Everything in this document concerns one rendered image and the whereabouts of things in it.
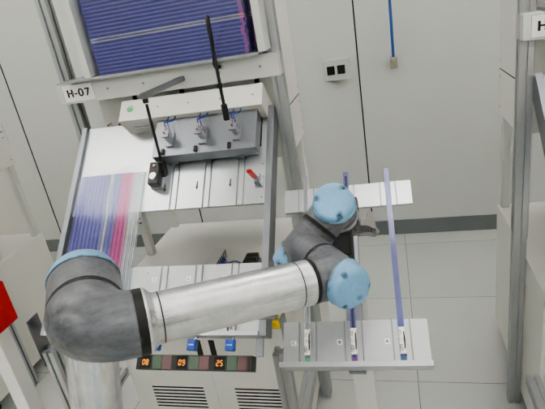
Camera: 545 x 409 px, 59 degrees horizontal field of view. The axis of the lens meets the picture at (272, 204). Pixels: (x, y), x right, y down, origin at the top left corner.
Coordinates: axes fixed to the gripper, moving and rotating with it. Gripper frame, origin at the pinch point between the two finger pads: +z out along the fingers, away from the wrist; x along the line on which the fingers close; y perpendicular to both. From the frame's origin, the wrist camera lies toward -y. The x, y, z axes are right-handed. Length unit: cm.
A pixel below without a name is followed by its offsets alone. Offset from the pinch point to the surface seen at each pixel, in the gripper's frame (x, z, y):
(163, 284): 55, 11, -9
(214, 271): 39.1, 11.5, -5.8
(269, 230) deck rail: 22.6, 11.8, 4.9
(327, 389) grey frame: 18, 87, -50
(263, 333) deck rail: 23.8, 6.5, -22.9
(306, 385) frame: 20, 50, -43
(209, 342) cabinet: 55, 50, -28
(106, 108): 88, 32, 59
